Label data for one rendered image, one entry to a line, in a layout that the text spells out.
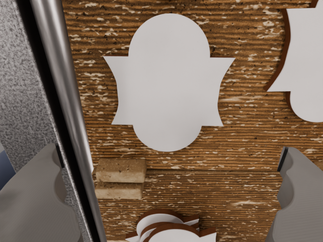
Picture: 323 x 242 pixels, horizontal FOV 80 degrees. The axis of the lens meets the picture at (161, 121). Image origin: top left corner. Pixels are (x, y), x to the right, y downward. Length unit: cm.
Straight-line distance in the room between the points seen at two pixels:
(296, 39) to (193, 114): 11
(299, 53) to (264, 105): 6
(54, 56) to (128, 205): 22
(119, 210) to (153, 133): 15
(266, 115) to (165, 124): 11
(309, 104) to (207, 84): 11
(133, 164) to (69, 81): 12
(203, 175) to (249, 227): 13
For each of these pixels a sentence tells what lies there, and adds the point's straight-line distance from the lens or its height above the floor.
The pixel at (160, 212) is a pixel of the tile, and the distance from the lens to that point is 31.
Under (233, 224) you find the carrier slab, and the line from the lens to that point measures 36.
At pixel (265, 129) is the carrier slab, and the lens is 26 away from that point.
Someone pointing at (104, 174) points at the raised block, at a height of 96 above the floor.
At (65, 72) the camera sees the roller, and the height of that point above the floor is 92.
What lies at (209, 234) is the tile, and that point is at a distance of 30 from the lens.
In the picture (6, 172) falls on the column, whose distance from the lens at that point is 66.
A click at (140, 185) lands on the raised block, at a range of 26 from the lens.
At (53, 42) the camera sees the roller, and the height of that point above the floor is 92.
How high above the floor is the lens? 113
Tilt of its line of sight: 63 degrees down
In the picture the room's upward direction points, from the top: 179 degrees counter-clockwise
